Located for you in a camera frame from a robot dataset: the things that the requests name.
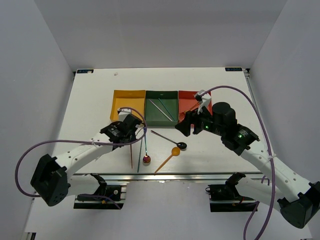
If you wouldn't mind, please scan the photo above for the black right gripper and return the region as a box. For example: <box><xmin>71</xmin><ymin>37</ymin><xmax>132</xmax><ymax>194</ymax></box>
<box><xmin>174</xmin><ymin>102</ymin><xmax>225</xmax><ymax>137</ymax></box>

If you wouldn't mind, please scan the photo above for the orange chopstick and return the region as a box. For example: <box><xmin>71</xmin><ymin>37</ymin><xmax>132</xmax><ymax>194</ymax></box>
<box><xmin>130</xmin><ymin>145</ymin><xmax>133</xmax><ymax>169</ymax></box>

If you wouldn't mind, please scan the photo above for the teal chopstick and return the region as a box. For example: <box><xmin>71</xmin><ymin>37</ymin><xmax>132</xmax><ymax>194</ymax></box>
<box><xmin>158</xmin><ymin>98</ymin><xmax>175</xmax><ymax>121</ymax></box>
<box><xmin>137</xmin><ymin>140</ymin><xmax>143</xmax><ymax>173</ymax></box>

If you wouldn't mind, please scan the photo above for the gold fork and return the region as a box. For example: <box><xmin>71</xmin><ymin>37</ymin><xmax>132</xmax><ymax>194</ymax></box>
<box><xmin>179</xmin><ymin>99</ymin><xmax>199</xmax><ymax>119</ymax></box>

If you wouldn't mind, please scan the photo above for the white chopstick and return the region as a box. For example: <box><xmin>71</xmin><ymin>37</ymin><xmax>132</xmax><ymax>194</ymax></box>
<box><xmin>148</xmin><ymin>99</ymin><xmax>173</xmax><ymax>122</ymax></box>

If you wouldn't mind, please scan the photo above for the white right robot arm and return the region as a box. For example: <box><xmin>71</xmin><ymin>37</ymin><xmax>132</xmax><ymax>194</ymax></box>
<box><xmin>175</xmin><ymin>102</ymin><xmax>320</xmax><ymax>229</ymax></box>

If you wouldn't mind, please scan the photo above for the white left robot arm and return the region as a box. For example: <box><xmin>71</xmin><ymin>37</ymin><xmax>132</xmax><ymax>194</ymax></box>
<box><xmin>30</xmin><ymin>113</ymin><xmax>143</xmax><ymax>207</ymax></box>

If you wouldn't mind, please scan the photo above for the red container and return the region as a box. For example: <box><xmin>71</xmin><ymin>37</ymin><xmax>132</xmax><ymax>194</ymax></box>
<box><xmin>178</xmin><ymin>90</ymin><xmax>199</xmax><ymax>123</ymax></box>

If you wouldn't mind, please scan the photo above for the black spoon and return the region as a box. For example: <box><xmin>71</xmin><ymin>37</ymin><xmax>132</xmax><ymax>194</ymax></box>
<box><xmin>150</xmin><ymin>130</ymin><xmax>188</xmax><ymax>151</ymax></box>

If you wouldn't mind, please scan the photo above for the orange plastic spoon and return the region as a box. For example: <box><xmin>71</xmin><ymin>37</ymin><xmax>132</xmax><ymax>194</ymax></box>
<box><xmin>154</xmin><ymin>147</ymin><xmax>181</xmax><ymax>174</ymax></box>

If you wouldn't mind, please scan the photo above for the green container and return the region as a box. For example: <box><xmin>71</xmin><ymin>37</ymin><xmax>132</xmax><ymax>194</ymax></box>
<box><xmin>144</xmin><ymin>90</ymin><xmax>179</xmax><ymax>127</ymax></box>

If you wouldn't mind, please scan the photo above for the yellow container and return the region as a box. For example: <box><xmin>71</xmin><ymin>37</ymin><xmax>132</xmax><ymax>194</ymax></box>
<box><xmin>110</xmin><ymin>90</ymin><xmax>146</xmax><ymax>122</ymax></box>

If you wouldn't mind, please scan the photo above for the iridescent rainbow spoon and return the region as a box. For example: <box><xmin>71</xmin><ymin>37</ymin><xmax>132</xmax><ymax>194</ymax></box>
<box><xmin>142</xmin><ymin>127</ymin><xmax>151</xmax><ymax>166</ymax></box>

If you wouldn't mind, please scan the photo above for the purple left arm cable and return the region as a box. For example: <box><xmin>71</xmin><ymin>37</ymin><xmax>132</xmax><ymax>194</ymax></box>
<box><xmin>14</xmin><ymin>107</ymin><xmax>148</xmax><ymax>198</ymax></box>

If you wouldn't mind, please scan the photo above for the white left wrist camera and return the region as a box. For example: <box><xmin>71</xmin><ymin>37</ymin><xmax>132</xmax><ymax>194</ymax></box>
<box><xmin>117</xmin><ymin>108</ymin><xmax>133</xmax><ymax>122</ymax></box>

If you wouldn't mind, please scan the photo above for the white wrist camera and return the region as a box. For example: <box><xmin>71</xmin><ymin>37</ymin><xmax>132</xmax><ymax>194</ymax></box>
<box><xmin>194</xmin><ymin>89</ymin><xmax>212</xmax><ymax>115</ymax></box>
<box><xmin>117</xmin><ymin>108</ymin><xmax>133</xmax><ymax>122</ymax></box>

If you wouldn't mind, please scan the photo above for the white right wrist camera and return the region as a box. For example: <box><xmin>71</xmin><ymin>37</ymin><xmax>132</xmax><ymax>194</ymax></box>
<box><xmin>194</xmin><ymin>89</ymin><xmax>212</xmax><ymax>115</ymax></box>

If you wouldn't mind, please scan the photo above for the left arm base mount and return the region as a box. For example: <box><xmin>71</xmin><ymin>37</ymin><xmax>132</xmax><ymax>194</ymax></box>
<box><xmin>70</xmin><ymin>173</ymin><xmax>126</xmax><ymax>210</ymax></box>

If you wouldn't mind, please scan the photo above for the aluminium table front rail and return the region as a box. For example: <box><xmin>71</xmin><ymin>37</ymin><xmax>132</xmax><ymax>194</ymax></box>
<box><xmin>37</xmin><ymin>171</ymin><xmax>285</xmax><ymax>183</ymax></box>

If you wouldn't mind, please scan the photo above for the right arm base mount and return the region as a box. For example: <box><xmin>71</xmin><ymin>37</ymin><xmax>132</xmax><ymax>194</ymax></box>
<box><xmin>205</xmin><ymin>172</ymin><xmax>256</xmax><ymax>213</ymax></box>

